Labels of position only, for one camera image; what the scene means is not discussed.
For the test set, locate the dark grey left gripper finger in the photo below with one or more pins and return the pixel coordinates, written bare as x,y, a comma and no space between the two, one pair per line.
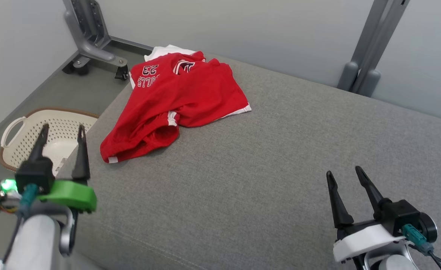
40,148
81,161

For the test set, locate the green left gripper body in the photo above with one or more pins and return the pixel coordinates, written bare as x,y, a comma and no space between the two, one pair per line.
72,197

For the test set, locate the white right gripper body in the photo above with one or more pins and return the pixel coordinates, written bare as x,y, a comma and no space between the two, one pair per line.
363,240

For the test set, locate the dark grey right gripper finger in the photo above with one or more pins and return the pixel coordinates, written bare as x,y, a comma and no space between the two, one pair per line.
339,210
370,191

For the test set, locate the red white Bulls jersey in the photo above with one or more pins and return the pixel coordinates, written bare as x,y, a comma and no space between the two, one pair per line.
147,75

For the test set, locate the red shorts with white trim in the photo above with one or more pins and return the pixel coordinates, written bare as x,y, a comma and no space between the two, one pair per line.
197,97

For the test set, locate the cream perforated laundry basket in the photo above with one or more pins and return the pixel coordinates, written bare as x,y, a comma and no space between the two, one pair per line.
60,127

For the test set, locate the grey metal stand with casters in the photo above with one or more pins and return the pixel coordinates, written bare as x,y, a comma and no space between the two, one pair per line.
89,37

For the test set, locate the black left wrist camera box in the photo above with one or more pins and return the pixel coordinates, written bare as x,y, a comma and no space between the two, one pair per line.
34,174

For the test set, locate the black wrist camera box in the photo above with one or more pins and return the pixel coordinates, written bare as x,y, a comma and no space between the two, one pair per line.
400,215
34,174

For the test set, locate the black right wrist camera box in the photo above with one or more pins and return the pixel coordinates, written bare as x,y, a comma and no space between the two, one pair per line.
400,215

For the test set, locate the grey metal double post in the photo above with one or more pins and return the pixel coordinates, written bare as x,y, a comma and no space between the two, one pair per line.
374,37

